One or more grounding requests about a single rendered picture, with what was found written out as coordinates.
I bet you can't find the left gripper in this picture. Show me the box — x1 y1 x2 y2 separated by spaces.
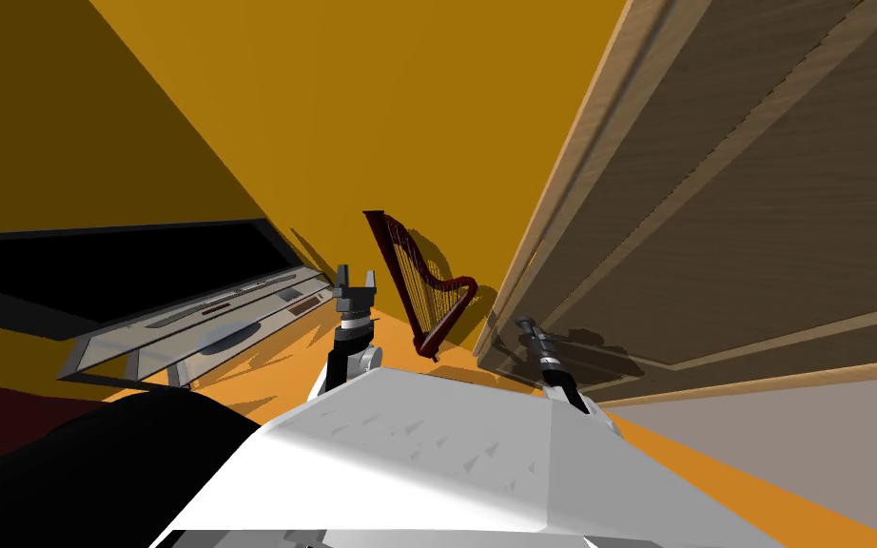
331 264 379 322

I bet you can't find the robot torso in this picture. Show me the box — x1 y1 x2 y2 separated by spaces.
147 367 787 548

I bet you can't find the black flat television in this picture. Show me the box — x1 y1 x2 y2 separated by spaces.
0 218 305 343

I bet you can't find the brown wooden door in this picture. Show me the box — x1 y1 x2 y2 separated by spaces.
472 0 877 408

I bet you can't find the grey glass television stand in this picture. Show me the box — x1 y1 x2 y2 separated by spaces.
56 265 337 392

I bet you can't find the dark red harp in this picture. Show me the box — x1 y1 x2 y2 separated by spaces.
361 209 480 363

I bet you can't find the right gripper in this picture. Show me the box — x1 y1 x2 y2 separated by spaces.
515 315 555 359

